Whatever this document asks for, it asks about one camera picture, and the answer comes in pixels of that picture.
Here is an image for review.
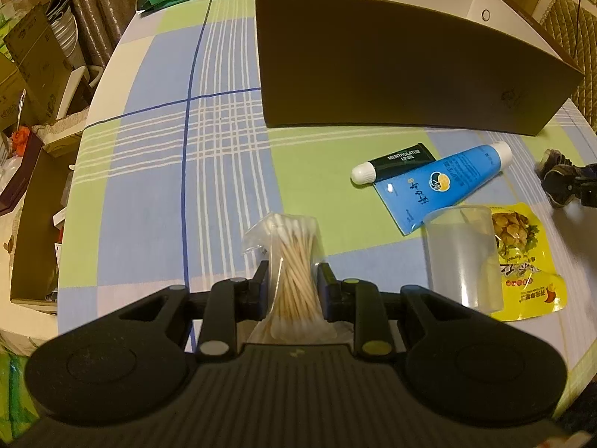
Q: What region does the dark green lip gel tube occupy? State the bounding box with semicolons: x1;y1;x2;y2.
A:
350;143;435;186

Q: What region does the stack of white bowls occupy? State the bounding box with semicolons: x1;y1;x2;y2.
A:
44;0;83;65

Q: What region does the stack of cardboard boxes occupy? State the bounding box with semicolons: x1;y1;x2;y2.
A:
0;2;76;128

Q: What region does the dark brown wooden box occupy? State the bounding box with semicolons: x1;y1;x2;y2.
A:
0;132;46;216

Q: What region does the brown cardboard container box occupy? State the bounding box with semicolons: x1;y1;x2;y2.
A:
255;0;587;137

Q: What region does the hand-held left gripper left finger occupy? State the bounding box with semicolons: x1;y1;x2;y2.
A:
119;260;270;361

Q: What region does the chair with quilted cover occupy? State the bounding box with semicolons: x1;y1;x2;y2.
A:
538;0;597;125

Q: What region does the blue cream tube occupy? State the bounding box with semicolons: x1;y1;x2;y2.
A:
372;141;513;237

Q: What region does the translucent plastic cup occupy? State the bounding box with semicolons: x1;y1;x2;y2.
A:
422;205;505;313

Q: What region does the green plastic-wrapped pack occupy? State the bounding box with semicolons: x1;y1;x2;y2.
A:
0;349;44;436

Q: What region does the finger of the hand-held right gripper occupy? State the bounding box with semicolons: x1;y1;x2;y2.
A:
543;163;597;207

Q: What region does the checked tablecloth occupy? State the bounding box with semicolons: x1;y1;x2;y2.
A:
56;0;597;423

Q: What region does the beige curtain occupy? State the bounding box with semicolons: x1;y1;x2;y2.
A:
0;0;162;72

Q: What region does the yellow snack packet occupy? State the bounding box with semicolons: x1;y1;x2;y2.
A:
485;202;569;322

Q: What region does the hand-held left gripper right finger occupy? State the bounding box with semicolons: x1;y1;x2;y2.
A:
317;264;490;359

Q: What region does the open cardboard box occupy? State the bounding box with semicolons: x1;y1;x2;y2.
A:
9;147;79;309

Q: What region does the bag of cotton swabs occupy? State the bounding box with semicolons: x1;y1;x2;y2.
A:
241;213;356;344

